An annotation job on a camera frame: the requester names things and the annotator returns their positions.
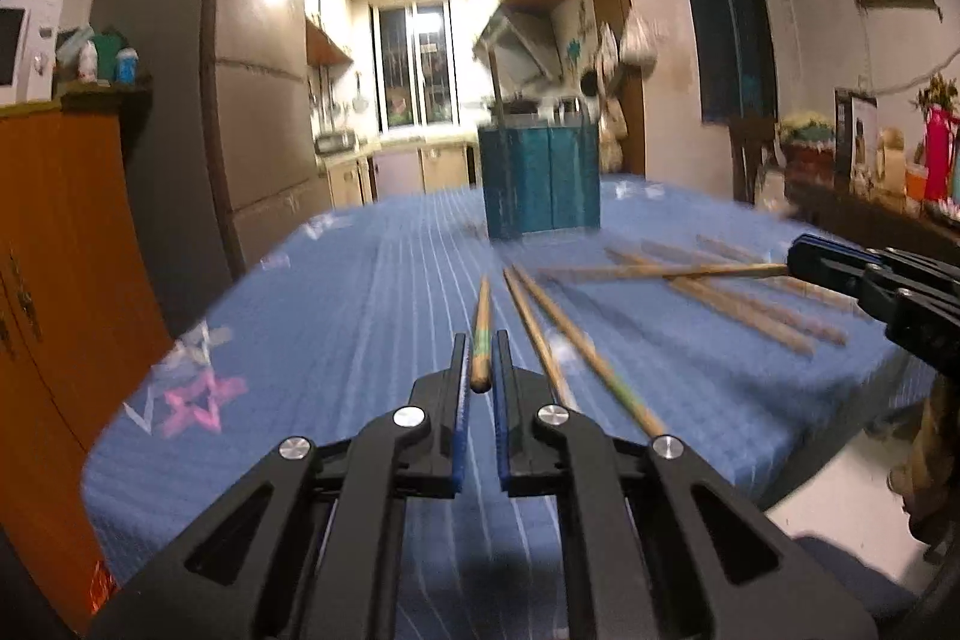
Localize white microwave oven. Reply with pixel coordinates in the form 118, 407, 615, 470
0, 0, 63, 106

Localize blue star-print tablecloth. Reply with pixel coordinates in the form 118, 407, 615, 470
81, 171, 925, 640

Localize white hanging plastic bag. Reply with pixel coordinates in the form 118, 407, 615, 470
621, 6, 660, 68

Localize beige sink counter cabinets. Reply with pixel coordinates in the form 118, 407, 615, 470
319, 143, 377, 211

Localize blue utensil holder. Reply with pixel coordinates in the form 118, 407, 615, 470
478, 122, 602, 241

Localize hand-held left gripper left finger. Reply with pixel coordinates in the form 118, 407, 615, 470
88, 332, 473, 640

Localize flower bouquet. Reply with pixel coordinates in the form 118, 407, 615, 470
910, 73, 960, 114

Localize orange wooden cabinet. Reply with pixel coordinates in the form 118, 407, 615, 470
0, 87, 178, 635

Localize hanging cloth bags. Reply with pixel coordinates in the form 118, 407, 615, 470
595, 21, 629, 173

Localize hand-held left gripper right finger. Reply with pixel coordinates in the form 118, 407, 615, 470
493, 329, 878, 640

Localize metal range hood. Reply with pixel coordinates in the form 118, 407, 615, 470
472, 2, 572, 95

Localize dark side table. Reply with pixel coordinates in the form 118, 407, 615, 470
782, 175, 960, 283

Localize dark curtained window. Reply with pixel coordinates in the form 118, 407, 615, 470
669, 0, 779, 125

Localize red thermos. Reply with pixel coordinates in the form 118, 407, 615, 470
923, 107, 960, 203

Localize brown refrigerator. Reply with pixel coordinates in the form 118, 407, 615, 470
90, 0, 332, 341

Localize kitchen window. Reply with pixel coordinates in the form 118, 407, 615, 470
371, 0, 460, 131

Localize dark wooden chair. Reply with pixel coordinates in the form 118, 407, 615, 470
728, 115, 782, 208

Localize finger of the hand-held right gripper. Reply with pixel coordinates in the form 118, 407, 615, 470
786, 245, 960, 378
795, 233, 960, 286

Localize green box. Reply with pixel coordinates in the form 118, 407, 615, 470
91, 31, 128, 82

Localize standing photo frame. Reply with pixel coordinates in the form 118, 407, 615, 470
833, 88, 879, 193

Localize wooden chopstick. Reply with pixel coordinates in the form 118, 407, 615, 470
538, 262, 790, 283
512, 263, 670, 440
502, 267, 578, 412
640, 239, 850, 342
604, 247, 817, 357
469, 276, 493, 395
696, 233, 861, 316

